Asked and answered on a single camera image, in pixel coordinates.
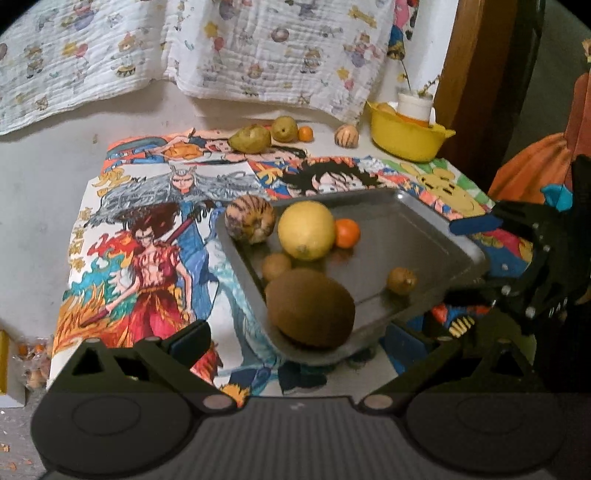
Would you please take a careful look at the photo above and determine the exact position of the printed white muslin cloth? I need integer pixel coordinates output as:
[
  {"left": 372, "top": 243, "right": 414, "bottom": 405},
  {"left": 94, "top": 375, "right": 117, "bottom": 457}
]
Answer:
[
  {"left": 0, "top": 0, "right": 177, "bottom": 137},
  {"left": 161, "top": 0, "right": 402, "bottom": 128}
]

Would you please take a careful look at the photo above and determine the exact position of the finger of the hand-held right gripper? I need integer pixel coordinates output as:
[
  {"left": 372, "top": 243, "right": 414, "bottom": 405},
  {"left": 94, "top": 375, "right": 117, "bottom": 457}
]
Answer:
[
  {"left": 441, "top": 277, "right": 532, "bottom": 330},
  {"left": 449, "top": 202, "right": 542, "bottom": 252}
]

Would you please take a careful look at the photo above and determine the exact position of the metal tray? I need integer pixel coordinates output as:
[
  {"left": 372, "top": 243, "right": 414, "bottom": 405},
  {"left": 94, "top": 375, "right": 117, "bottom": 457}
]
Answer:
[{"left": 215, "top": 187, "right": 491, "bottom": 366}]

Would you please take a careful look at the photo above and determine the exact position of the yellow bear drawing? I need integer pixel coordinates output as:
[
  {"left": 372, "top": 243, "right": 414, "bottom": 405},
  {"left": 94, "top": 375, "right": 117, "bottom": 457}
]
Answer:
[{"left": 399, "top": 159, "right": 496, "bottom": 220}]

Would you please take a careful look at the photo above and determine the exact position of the clear snack bag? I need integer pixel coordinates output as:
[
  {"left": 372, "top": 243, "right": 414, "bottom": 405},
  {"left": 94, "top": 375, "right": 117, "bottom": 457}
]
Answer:
[{"left": 16, "top": 342, "right": 52, "bottom": 391}]

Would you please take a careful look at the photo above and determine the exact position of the green pear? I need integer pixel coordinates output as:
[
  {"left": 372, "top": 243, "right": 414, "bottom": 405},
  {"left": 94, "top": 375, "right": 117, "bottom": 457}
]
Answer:
[
  {"left": 228, "top": 124, "right": 272, "bottom": 154},
  {"left": 270, "top": 116, "right": 298, "bottom": 143}
]

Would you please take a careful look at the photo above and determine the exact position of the brown kiwi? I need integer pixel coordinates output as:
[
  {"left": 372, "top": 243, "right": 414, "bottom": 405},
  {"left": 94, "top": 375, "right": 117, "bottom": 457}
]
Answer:
[{"left": 264, "top": 269, "right": 356, "bottom": 349}]

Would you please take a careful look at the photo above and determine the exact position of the small brown round fruit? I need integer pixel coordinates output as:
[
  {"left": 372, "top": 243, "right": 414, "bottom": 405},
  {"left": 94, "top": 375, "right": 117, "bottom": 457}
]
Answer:
[
  {"left": 262, "top": 252, "right": 293, "bottom": 283},
  {"left": 386, "top": 267, "right": 417, "bottom": 295}
]

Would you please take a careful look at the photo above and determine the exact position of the black-haired cartoon boy drawing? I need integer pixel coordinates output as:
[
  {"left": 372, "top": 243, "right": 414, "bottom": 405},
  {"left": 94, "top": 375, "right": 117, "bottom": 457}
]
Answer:
[{"left": 247, "top": 154, "right": 536, "bottom": 352}]

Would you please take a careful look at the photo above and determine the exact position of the fire warrior drawing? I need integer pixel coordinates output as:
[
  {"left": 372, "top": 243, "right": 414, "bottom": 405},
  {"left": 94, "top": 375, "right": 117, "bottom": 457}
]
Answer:
[{"left": 51, "top": 159, "right": 287, "bottom": 398}]

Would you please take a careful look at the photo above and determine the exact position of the twig with yellow buds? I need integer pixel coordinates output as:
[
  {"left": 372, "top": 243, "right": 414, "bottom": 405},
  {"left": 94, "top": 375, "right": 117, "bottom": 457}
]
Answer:
[{"left": 396, "top": 51, "right": 440, "bottom": 99}]

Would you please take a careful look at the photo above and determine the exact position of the wooden door frame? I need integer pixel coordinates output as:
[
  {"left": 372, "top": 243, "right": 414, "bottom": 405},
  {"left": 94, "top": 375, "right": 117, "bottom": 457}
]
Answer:
[{"left": 434, "top": 0, "right": 491, "bottom": 182}]

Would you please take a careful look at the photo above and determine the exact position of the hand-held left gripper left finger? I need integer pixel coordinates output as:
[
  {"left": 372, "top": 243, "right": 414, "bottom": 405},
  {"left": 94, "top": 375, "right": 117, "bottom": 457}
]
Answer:
[{"left": 48, "top": 319, "right": 237, "bottom": 414}]

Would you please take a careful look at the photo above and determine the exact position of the orange and blue cloth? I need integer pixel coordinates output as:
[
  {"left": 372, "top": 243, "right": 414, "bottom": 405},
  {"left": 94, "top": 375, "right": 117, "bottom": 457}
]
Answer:
[{"left": 487, "top": 71, "right": 591, "bottom": 206}]

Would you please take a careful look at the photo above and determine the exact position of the white jar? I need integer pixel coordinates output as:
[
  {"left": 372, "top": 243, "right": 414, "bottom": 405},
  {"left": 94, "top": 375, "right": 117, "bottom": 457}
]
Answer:
[{"left": 397, "top": 91, "right": 435, "bottom": 126}]

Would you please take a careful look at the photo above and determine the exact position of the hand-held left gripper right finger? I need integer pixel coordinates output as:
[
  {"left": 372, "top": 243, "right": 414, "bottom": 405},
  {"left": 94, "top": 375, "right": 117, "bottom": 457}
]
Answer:
[{"left": 360, "top": 323, "right": 546, "bottom": 412}]

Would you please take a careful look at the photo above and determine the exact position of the yellow lemon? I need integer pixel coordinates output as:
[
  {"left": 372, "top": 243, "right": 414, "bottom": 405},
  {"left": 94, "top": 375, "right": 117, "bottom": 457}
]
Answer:
[{"left": 277, "top": 201, "right": 336, "bottom": 261}]

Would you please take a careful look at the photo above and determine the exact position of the pale striped melon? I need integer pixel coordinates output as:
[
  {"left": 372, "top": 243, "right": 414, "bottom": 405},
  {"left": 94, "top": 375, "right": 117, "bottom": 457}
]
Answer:
[{"left": 335, "top": 124, "right": 360, "bottom": 149}]

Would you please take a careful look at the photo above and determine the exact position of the yellow plastic bowl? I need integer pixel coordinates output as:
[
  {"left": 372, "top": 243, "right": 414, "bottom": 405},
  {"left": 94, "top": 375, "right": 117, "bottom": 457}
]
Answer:
[{"left": 367, "top": 100, "right": 455, "bottom": 162}]

